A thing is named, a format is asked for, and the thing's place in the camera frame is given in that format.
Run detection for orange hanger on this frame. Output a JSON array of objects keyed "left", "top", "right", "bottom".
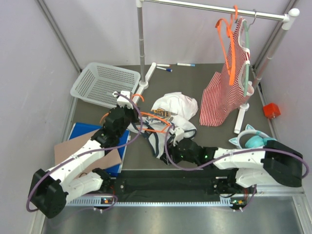
[
  {"left": 99, "top": 94, "right": 172, "bottom": 133},
  {"left": 215, "top": 5, "right": 238, "bottom": 86}
]

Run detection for white printed tank top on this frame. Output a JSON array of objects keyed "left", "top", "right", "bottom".
[{"left": 140, "top": 92, "right": 198, "bottom": 163}]

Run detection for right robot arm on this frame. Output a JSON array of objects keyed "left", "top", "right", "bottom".
[{"left": 165, "top": 138, "right": 304, "bottom": 193}]

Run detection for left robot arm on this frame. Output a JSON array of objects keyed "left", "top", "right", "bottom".
[{"left": 26, "top": 104, "right": 143, "bottom": 218}]

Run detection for red striped tank top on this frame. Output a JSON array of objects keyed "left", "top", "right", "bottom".
[{"left": 199, "top": 17, "right": 254, "bottom": 127}]

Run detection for green hanger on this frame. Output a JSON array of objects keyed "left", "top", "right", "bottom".
[{"left": 242, "top": 20, "right": 254, "bottom": 97}]

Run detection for white perforated plastic basket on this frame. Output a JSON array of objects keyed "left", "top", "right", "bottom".
[{"left": 70, "top": 62, "right": 140, "bottom": 108}]

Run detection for white marker orange cap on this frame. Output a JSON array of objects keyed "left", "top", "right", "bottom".
[{"left": 156, "top": 63, "right": 171, "bottom": 67}]

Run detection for white marker blue cap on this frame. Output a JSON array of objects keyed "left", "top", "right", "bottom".
[{"left": 156, "top": 66, "right": 172, "bottom": 72}]

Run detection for white marker blue tip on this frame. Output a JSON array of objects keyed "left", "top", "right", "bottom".
[{"left": 177, "top": 63, "right": 195, "bottom": 67}]

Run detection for brown cardboard sheet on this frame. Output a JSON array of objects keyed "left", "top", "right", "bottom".
[{"left": 50, "top": 134, "right": 121, "bottom": 184}]

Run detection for teal cat ear headphones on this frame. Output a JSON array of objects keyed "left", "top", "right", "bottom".
[{"left": 228, "top": 124, "right": 277, "bottom": 149}]

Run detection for red cube block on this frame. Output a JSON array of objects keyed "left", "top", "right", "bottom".
[{"left": 263, "top": 103, "right": 281, "bottom": 119}]

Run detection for white metal clothes rack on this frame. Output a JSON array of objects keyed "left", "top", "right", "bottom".
[{"left": 128, "top": 0, "right": 301, "bottom": 134}]

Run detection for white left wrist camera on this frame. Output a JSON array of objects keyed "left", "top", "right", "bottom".
[{"left": 113, "top": 91, "right": 133, "bottom": 109}]

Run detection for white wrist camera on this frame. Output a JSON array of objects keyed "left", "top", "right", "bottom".
[
  {"left": 169, "top": 127, "right": 184, "bottom": 144},
  {"left": 113, "top": 91, "right": 133, "bottom": 109}
]

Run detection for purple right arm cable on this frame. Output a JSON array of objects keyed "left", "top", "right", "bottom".
[{"left": 164, "top": 125, "right": 310, "bottom": 212}]

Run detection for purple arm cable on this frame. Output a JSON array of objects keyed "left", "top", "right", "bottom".
[
  {"left": 164, "top": 125, "right": 310, "bottom": 212},
  {"left": 25, "top": 92, "right": 143, "bottom": 213}
]

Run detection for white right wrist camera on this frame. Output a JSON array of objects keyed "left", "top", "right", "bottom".
[{"left": 169, "top": 127, "right": 184, "bottom": 144}]

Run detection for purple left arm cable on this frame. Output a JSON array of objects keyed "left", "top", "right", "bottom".
[{"left": 25, "top": 92, "right": 143, "bottom": 213}]

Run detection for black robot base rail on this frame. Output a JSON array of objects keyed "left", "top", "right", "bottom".
[{"left": 100, "top": 169, "right": 248, "bottom": 202}]

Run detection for grey slotted cable duct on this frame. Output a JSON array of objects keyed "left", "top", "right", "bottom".
[{"left": 66, "top": 196, "right": 245, "bottom": 207}]

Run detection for grey aluminium frame post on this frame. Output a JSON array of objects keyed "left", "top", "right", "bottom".
[{"left": 35, "top": 0, "right": 82, "bottom": 73}]

